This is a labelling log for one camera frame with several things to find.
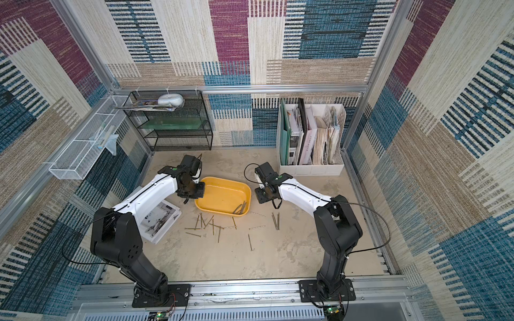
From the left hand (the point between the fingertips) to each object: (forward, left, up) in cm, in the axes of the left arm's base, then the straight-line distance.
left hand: (198, 192), depth 90 cm
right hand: (+1, -28, -2) cm, 28 cm away
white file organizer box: (+21, -51, +12) cm, 57 cm away
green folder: (+16, -38, +19) cm, 46 cm away
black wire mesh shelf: (+39, +19, +10) cm, 44 cm away
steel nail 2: (-15, +2, -11) cm, 19 cm away
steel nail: (-3, -18, -10) cm, 21 cm away
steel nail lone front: (-19, -23, -10) cm, 32 cm away
